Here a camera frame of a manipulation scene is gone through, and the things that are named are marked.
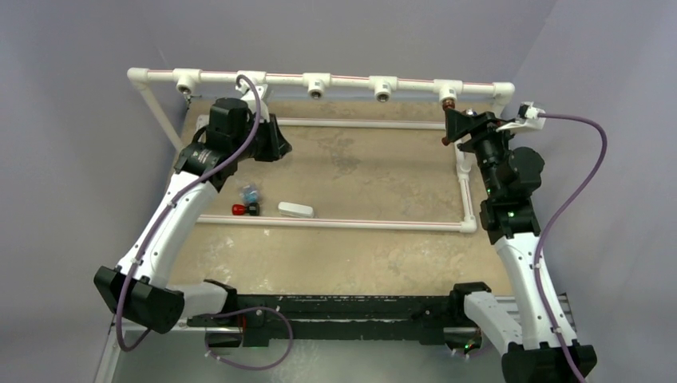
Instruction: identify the white PVC pipe frame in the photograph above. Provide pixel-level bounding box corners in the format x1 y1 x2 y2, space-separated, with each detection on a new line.
127 68 515 233

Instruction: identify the aluminium table frame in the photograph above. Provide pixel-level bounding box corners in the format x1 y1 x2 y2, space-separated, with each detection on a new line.
95 95 591 383

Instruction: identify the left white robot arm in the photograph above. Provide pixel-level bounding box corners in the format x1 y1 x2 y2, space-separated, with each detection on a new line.
93 98 292 334

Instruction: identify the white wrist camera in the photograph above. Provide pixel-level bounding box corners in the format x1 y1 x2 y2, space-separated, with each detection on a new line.
496 101 546 134
240 85 271 121

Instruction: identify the brown faucet with chrome cap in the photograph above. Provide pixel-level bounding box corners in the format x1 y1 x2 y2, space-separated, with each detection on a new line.
441 99 477 136

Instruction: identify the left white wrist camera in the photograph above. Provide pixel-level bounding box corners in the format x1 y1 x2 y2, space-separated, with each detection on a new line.
240 85 271 121

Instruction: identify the clear blue faucet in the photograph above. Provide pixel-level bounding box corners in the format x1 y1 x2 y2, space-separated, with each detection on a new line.
239 184 261 205

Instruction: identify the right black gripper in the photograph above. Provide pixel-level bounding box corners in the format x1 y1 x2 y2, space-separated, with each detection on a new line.
446 109 521 198

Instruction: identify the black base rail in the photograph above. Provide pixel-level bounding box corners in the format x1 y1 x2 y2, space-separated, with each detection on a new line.
188 294 485 352

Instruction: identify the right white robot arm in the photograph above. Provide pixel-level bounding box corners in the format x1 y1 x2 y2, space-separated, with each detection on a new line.
443 105 597 382

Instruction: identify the red and black faucet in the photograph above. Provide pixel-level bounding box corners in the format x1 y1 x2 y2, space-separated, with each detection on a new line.
231 203 260 216

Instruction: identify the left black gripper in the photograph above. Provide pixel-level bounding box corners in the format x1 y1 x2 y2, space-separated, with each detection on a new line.
232 113 291 162

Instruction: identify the white plastic pipe piece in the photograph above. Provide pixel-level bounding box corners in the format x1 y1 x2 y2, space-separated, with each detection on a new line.
278 201 315 218

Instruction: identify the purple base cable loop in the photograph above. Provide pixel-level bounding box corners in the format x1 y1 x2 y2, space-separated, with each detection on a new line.
204 306 295 372

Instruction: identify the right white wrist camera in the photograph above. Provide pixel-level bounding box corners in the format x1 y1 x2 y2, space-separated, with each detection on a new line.
496 101 546 134

